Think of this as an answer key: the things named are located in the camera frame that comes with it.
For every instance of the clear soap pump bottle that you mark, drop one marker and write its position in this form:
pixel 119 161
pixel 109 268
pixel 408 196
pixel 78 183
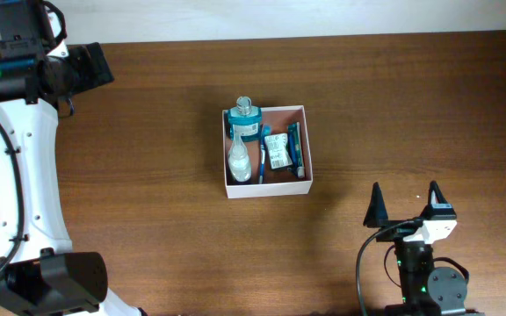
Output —
pixel 238 161

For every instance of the red green toothpaste tube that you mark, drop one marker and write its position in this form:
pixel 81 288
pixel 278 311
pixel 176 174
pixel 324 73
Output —
pixel 291 129

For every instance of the blue white toothbrush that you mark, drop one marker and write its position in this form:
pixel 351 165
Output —
pixel 265 131

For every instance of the white cardboard box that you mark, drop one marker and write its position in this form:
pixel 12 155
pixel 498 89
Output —
pixel 275 183

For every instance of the blue disposable razor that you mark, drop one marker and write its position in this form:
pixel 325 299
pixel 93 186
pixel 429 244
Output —
pixel 299 153

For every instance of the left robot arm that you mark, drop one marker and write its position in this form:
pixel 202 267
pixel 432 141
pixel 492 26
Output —
pixel 40 273

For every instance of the teal mouthwash bottle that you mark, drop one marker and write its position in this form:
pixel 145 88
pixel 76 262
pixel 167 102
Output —
pixel 245 120

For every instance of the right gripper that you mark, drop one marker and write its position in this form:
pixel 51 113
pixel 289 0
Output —
pixel 377 212

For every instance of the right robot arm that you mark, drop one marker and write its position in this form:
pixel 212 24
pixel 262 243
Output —
pixel 429 285

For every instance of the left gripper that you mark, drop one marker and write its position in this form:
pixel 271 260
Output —
pixel 90 77

